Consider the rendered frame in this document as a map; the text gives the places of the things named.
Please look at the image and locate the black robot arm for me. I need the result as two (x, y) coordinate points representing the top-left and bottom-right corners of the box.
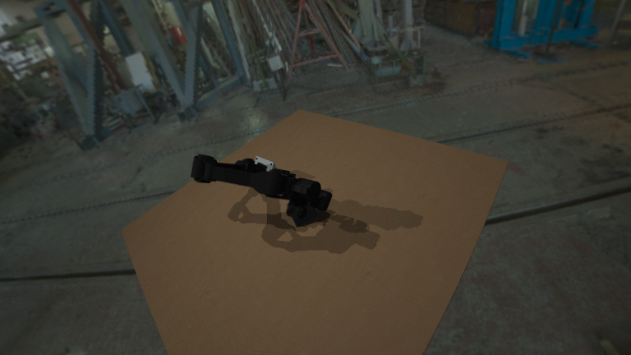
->
(191, 154), (321, 219)

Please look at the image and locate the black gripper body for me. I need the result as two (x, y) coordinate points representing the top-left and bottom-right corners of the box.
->
(292, 190), (332, 212)

